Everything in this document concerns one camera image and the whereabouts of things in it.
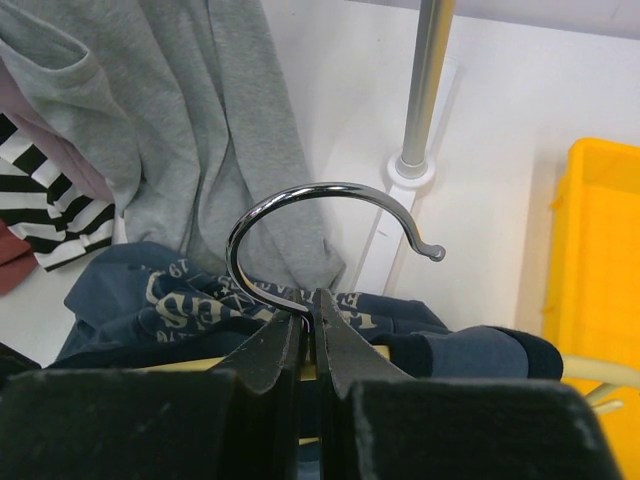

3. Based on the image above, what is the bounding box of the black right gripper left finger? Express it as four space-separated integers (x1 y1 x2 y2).
1 313 305 479

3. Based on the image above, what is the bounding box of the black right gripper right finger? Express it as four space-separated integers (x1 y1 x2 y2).
313 290 621 479

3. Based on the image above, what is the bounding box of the blue printed tank top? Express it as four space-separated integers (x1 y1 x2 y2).
55 242 564 380

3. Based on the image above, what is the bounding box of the yellow hanger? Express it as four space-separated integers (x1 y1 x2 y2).
139 181 640 446

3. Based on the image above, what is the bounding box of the black white striped tank top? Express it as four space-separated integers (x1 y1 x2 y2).
1 115 115 271

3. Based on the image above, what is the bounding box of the rust red tank top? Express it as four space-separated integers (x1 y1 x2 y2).
0 222 38 296

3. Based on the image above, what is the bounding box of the grey tank top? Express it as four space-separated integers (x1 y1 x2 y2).
0 0 348 296

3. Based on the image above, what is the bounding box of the mauve tank top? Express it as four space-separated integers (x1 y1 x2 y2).
1 62 113 202

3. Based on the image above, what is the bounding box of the yellow plastic tray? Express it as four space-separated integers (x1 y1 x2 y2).
542 137 640 480

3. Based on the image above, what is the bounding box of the silver white clothes rack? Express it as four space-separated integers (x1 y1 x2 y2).
354 1 458 295

